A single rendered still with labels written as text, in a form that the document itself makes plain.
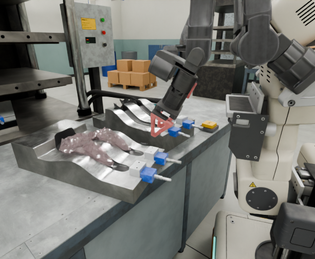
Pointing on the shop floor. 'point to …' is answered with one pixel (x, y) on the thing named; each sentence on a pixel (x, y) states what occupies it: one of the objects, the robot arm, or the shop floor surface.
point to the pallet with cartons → (132, 74)
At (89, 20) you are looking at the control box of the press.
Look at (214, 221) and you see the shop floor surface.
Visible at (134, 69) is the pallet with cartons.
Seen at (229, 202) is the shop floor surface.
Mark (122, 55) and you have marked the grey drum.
